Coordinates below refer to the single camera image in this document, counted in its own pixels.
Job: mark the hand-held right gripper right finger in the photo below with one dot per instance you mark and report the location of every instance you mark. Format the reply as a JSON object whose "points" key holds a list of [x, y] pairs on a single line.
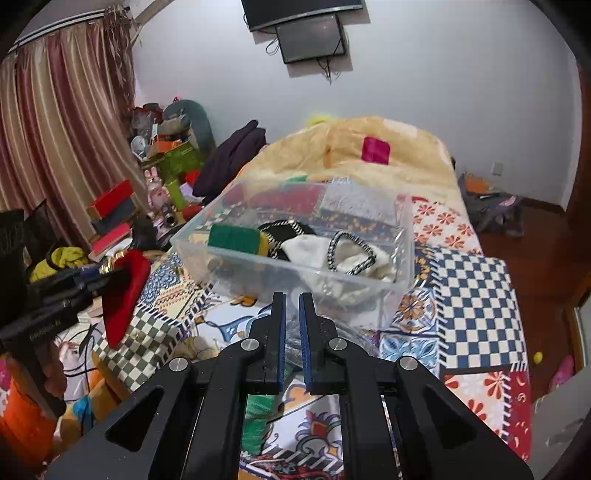
{"points": [[305, 344]]}

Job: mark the black and white striped band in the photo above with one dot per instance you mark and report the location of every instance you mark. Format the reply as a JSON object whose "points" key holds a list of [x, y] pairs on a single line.
{"points": [[333, 242]]}

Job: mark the dark purple garment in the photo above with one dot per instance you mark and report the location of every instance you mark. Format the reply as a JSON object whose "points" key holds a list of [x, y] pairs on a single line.
{"points": [[231, 157]]}

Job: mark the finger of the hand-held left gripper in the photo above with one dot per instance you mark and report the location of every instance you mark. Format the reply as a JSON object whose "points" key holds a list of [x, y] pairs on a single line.
{"points": [[64, 304], [87, 278]]}

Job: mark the yellow plush toy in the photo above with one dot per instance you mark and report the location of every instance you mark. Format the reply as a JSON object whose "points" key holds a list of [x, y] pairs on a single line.
{"points": [[99, 406]]}

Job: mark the red box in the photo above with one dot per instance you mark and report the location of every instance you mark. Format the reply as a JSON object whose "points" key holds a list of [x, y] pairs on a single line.
{"points": [[111, 198]]}

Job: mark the black wall television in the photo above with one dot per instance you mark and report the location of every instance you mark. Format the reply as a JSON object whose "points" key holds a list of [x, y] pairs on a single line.
{"points": [[295, 9]]}

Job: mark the wall socket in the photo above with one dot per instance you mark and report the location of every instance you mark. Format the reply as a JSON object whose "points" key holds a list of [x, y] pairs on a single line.
{"points": [[497, 168]]}

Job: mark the magenta cloth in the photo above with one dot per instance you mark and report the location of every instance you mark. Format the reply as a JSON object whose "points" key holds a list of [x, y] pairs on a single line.
{"points": [[376, 150]]}

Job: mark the orange cloth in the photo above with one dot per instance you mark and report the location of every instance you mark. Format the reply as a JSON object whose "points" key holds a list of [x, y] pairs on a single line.
{"points": [[23, 424]]}

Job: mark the striped brown curtain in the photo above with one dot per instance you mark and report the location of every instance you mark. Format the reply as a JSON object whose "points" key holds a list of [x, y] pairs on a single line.
{"points": [[64, 115]]}

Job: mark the green and yellow sponge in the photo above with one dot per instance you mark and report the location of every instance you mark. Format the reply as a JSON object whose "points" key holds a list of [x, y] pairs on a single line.
{"points": [[233, 240]]}

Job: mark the patchwork bedsheet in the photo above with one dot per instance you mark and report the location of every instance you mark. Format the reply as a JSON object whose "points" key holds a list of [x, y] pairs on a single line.
{"points": [[471, 295]]}

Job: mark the stack of books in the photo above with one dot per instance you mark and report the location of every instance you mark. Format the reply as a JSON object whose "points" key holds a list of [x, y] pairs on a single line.
{"points": [[111, 235]]}

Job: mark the white cloth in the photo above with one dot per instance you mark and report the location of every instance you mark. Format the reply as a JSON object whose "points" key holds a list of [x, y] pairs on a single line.
{"points": [[304, 251]]}

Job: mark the pink bunny toy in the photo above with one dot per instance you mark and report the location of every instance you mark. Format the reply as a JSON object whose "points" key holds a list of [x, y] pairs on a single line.
{"points": [[157, 191]]}

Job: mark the green toy box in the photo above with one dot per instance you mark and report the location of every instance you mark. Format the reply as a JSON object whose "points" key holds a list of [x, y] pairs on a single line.
{"points": [[178, 157]]}

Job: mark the grey green plush toy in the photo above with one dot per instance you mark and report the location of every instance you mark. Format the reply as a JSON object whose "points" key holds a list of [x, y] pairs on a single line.
{"points": [[196, 115]]}

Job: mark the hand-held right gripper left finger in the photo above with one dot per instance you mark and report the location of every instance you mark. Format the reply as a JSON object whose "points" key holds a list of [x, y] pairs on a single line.
{"points": [[280, 344]]}

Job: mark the yellow cloth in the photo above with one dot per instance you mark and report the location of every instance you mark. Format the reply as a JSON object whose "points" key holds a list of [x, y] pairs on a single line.
{"points": [[64, 258]]}

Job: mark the yellow blanket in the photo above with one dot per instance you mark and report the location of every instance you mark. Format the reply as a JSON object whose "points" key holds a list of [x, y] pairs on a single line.
{"points": [[323, 143]]}

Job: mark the clear plastic bin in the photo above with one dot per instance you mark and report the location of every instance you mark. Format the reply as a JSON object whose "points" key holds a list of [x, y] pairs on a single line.
{"points": [[295, 279]]}

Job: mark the grey backpack on floor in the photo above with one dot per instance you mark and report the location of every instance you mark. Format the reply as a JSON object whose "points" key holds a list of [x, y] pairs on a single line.
{"points": [[494, 207]]}

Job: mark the yellow ball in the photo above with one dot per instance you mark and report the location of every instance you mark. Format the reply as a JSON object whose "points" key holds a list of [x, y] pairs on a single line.
{"points": [[537, 358]]}

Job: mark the red cloth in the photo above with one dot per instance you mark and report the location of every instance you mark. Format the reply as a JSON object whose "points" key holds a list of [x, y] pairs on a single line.
{"points": [[123, 300]]}

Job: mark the black monitor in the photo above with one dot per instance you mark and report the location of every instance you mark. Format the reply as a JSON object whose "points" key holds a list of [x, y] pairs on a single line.
{"points": [[311, 39]]}

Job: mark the black chair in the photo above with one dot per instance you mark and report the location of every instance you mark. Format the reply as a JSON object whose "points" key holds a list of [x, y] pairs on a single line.
{"points": [[18, 235]]}

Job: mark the black knit cloth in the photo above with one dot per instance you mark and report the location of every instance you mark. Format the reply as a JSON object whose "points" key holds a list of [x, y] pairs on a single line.
{"points": [[291, 228]]}

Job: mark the green cloth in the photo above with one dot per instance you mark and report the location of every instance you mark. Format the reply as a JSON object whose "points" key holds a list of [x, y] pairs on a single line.
{"points": [[256, 424]]}

